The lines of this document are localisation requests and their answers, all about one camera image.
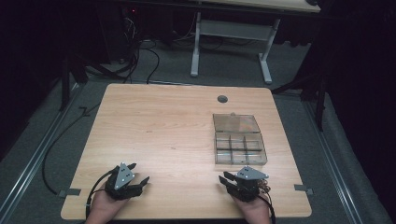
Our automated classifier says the clear plastic compartment box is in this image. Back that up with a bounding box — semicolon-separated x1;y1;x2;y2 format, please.
212;112;269;166

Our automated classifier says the person's right hand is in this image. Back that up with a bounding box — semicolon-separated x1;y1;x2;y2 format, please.
232;191;273;224

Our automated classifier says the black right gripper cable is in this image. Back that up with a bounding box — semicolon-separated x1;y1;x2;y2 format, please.
257;185;277;224

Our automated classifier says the black metal stand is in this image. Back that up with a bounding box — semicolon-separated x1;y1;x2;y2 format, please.
270;69;330;133
58;50;90;112

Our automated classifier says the bundle of black cables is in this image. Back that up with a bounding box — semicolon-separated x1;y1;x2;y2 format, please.
120;8;162;85

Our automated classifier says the black floor cable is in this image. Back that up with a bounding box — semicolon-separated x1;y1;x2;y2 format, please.
41;102;102;196

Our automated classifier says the person's left hand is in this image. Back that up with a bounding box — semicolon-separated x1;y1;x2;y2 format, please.
85;188;132;224

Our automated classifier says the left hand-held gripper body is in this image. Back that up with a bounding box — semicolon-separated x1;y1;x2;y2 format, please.
104;161;145;201

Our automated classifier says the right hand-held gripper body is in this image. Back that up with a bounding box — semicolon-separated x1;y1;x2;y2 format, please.
228;165;270;203

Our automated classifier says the white-framed desk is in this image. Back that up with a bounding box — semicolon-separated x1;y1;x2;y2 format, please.
190;0;322;85

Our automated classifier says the metal floor rail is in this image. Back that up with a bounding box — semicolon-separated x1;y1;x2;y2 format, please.
0;83;86;224
303;98;366;224

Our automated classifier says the dark computer tower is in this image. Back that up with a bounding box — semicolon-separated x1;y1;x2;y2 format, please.
94;5;143;64

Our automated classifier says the grey tape strip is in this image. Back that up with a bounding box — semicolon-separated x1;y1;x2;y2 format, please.
58;188;82;200
293;183;315;196

